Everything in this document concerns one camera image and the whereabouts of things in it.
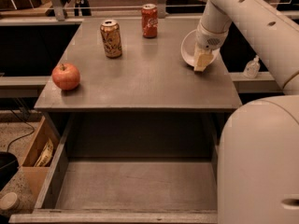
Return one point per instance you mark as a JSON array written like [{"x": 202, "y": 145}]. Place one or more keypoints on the orange soda can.
[{"x": 149, "y": 20}]

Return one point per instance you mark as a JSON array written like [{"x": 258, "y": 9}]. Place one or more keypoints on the black round object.
[{"x": 8, "y": 167}]

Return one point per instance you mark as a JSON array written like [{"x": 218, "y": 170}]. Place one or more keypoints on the wooden box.
[{"x": 35, "y": 175}]

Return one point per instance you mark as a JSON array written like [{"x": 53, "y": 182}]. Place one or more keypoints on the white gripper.
[{"x": 209, "y": 39}]

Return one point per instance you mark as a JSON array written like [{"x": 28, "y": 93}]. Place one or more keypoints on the snack bag in box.
[{"x": 45, "y": 155}]

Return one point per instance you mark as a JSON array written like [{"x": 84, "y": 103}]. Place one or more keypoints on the red apple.
[{"x": 66, "y": 76}]

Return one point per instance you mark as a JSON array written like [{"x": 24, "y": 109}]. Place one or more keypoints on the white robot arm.
[{"x": 258, "y": 155}]

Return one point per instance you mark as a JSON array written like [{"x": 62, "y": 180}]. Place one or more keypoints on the open grey drawer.
[{"x": 130, "y": 168}]

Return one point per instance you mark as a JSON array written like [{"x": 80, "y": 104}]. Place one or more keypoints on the gold soda can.
[{"x": 111, "y": 37}]

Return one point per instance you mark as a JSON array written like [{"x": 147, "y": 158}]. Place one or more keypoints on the white bowl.
[{"x": 187, "y": 48}]

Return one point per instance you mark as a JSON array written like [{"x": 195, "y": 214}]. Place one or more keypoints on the white lidded jar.
[{"x": 10, "y": 204}]

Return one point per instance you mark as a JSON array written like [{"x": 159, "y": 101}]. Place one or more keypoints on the clear sanitizer bottle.
[{"x": 252, "y": 68}]

